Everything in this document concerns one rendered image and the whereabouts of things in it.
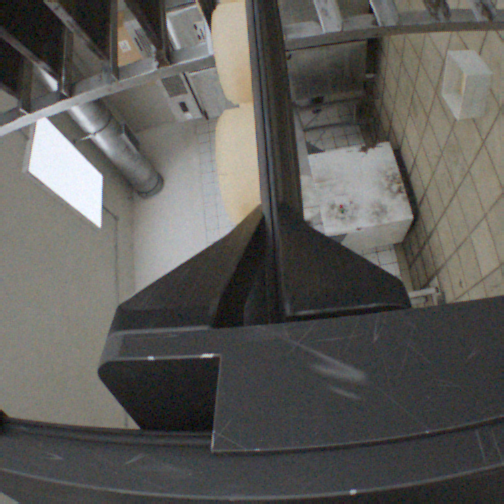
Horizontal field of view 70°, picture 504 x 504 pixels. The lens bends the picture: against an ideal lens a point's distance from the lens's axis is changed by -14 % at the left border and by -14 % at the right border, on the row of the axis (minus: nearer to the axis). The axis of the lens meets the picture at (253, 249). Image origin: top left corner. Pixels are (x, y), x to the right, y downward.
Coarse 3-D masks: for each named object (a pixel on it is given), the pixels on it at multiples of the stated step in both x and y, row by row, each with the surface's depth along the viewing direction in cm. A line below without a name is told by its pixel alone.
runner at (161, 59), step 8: (160, 0) 58; (160, 8) 58; (160, 16) 57; (168, 40) 59; (152, 48) 60; (168, 48) 59; (152, 56) 59; (160, 56) 59; (168, 56) 58; (152, 64) 59; (160, 64) 59; (168, 64) 58
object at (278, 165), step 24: (264, 0) 17; (264, 24) 15; (264, 48) 13; (264, 72) 12; (264, 96) 12; (288, 96) 38; (264, 120) 12; (288, 120) 29; (264, 144) 12; (288, 144) 24; (264, 168) 12; (288, 168) 21; (264, 192) 12; (288, 192) 19; (264, 216) 12
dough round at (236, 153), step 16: (224, 112) 16; (240, 112) 15; (224, 128) 15; (240, 128) 15; (224, 144) 15; (240, 144) 15; (224, 160) 15; (240, 160) 15; (256, 160) 14; (224, 176) 15; (240, 176) 15; (256, 176) 15; (224, 192) 15; (240, 192) 15; (256, 192) 15; (240, 208) 15
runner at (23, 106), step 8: (24, 56) 61; (24, 64) 60; (32, 64) 63; (24, 72) 61; (32, 72) 63; (24, 80) 61; (24, 88) 61; (24, 96) 61; (24, 104) 60; (24, 112) 62
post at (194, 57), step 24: (312, 24) 57; (360, 24) 56; (408, 24) 55; (432, 24) 54; (456, 24) 54; (480, 24) 54; (192, 48) 59; (288, 48) 59; (120, 72) 60; (144, 72) 60; (168, 72) 61; (48, 96) 62; (72, 96) 61; (96, 96) 63; (0, 120) 63; (24, 120) 64
